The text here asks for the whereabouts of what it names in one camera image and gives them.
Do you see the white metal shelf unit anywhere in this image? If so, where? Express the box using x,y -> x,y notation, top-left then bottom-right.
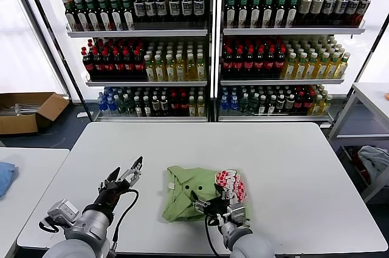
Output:
44,0 -> 217,123
216,0 -> 389,127

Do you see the blue label dark drink bottle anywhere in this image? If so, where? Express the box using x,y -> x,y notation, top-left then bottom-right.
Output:
180,0 -> 193,27
346,0 -> 360,26
133,0 -> 145,27
322,0 -> 337,26
156,0 -> 168,27
334,0 -> 349,26
168,0 -> 181,27
192,0 -> 205,27
144,0 -> 157,27

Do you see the red cloth item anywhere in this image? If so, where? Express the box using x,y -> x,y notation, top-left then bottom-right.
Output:
348,147 -> 371,184

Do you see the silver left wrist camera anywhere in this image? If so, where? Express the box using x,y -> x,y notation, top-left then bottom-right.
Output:
47,199 -> 79,226

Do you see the clear plastic packaging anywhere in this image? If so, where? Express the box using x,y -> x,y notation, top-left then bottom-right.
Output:
9,103 -> 40,117

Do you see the black left camera cable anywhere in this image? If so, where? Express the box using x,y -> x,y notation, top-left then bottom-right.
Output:
38,216 -> 61,233

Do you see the black slanted pole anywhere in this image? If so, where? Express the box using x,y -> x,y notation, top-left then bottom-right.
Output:
19,0 -> 94,120
349,14 -> 389,109

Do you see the red cap cola bottle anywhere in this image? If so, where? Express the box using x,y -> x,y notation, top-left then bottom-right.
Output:
113,49 -> 125,76
243,46 -> 255,76
103,50 -> 115,76
222,47 -> 235,76
233,47 -> 245,76
254,47 -> 266,76
275,46 -> 287,76
264,46 -> 277,76
123,49 -> 135,76
81,50 -> 95,76
92,49 -> 105,76
133,49 -> 145,76

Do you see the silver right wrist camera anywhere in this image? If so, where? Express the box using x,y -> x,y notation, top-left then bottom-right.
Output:
226,204 -> 247,228

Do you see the yellow juice bottle white cap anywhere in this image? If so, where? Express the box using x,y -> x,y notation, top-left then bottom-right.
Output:
292,52 -> 308,80
314,52 -> 331,80
325,52 -> 341,80
281,52 -> 298,80
303,52 -> 319,80
165,53 -> 176,81
195,53 -> 207,81
335,52 -> 351,80
185,53 -> 196,81
174,53 -> 186,81
143,54 -> 156,81
154,53 -> 166,81

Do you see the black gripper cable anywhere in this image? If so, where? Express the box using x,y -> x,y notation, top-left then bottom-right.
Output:
204,214 -> 224,258
109,188 -> 140,251

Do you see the white cap red drink bottle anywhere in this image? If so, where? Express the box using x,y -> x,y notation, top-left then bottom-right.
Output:
356,0 -> 372,26

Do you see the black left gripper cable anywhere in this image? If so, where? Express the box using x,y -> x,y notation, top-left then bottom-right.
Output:
109,188 -> 140,251

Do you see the blue folded cloth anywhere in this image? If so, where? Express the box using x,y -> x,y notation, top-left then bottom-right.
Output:
0,161 -> 19,199

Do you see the open cardboard box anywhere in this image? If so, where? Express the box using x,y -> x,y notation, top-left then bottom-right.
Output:
0,92 -> 72,135

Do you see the grey metal frame table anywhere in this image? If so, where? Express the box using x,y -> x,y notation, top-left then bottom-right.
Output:
328,82 -> 389,149

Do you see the beige label dark drink bottle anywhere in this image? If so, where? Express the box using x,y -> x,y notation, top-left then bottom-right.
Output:
298,0 -> 314,26
310,0 -> 325,26

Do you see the green t-shirt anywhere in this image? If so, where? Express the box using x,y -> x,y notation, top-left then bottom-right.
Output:
160,165 -> 252,222

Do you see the grey storage crate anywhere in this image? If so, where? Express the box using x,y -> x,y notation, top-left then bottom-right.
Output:
336,144 -> 389,204

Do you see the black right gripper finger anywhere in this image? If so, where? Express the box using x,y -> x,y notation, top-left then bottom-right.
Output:
191,191 -> 211,213
213,182 -> 235,203

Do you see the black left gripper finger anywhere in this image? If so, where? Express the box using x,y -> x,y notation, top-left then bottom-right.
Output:
98,166 -> 121,192
119,156 -> 143,187

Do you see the pale grey-blue crumpled cloth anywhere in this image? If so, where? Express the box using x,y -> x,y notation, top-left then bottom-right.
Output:
357,144 -> 389,180

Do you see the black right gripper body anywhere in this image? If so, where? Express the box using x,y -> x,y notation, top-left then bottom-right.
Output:
205,197 -> 230,220

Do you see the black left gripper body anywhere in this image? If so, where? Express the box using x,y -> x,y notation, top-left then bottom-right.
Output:
93,180 -> 132,211

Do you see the small red label cola bottle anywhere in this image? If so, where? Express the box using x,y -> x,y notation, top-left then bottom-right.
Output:
179,92 -> 188,117
170,92 -> 180,117
295,90 -> 305,114
303,90 -> 314,114

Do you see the green cap dark tea bottle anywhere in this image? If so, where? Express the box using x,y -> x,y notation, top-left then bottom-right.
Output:
250,0 -> 262,27
122,0 -> 135,30
98,0 -> 111,31
86,0 -> 99,31
286,0 -> 300,27
237,0 -> 250,27
263,0 -> 275,27
225,0 -> 238,27
65,0 -> 78,31
275,0 -> 287,27
109,0 -> 123,31
75,0 -> 88,31

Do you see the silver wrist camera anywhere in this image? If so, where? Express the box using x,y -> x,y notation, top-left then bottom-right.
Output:
226,204 -> 247,228
47,199 -> 79,226

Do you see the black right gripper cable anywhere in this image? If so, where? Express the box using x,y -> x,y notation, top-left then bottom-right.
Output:
204,214 -> 224,258

